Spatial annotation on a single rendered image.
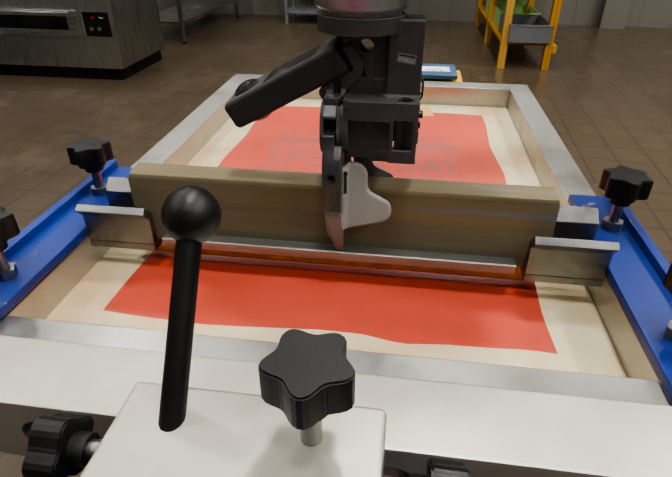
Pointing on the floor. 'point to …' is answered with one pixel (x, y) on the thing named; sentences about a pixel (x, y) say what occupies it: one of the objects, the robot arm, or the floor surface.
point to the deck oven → (78, 24)
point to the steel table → (193, 6)
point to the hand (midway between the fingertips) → (336, 225)
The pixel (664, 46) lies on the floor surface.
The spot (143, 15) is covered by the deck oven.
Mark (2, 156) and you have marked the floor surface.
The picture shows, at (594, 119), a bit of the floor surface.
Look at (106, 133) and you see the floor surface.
